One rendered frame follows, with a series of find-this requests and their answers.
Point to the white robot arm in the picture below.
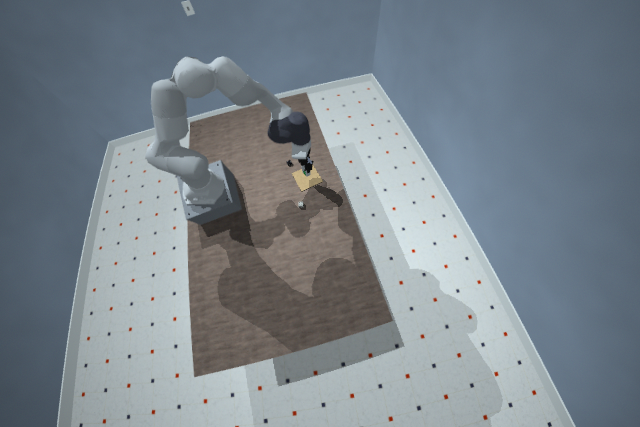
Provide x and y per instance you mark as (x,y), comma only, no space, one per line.
(195,80)

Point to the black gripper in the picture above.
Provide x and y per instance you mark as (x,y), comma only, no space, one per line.
(305,166)

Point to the tan flat mat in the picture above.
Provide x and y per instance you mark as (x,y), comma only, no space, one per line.
(307,182)

